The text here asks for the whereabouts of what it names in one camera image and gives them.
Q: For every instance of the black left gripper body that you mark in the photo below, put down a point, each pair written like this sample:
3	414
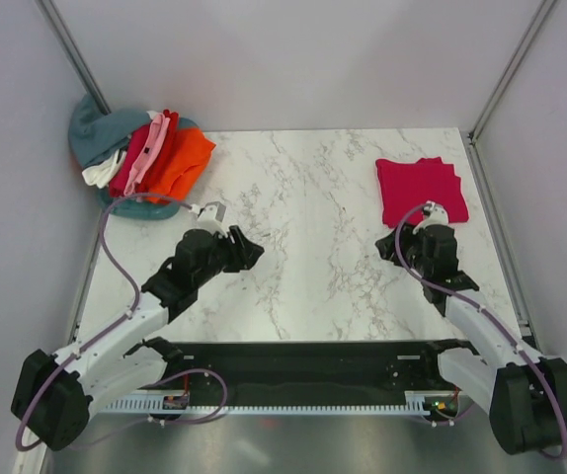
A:
225	257

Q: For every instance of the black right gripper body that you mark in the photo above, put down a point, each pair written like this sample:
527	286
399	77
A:
411	248

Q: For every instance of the magenta t shirt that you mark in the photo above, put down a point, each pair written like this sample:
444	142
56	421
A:
405	185

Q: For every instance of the grey blue t shirt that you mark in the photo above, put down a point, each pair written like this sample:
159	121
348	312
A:
94	136

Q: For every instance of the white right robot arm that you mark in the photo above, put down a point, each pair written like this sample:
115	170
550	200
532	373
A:
523	392

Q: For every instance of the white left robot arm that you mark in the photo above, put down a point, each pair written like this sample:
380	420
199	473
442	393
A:
58	394

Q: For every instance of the orange t shirt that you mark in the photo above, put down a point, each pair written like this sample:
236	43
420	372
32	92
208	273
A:
178	167

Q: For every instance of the pink t shirt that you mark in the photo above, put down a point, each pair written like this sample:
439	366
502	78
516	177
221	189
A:
149	152

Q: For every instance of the white t shirt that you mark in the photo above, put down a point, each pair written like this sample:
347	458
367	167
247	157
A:
100	175

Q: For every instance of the crimson t shirt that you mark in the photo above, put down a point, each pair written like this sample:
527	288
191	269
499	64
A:
117	184

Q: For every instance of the teal t shirt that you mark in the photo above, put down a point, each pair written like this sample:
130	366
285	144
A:
143	210

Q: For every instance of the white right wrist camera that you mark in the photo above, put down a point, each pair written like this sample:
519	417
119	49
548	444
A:
433	214

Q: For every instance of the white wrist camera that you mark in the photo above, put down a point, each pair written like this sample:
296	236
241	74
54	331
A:
210	217
433	214

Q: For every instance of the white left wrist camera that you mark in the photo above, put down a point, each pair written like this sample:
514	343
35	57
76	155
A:
210	217

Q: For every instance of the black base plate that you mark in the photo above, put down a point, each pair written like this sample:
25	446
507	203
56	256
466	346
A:
333	372

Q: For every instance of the white cable duct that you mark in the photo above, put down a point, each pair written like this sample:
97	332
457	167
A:
157	404

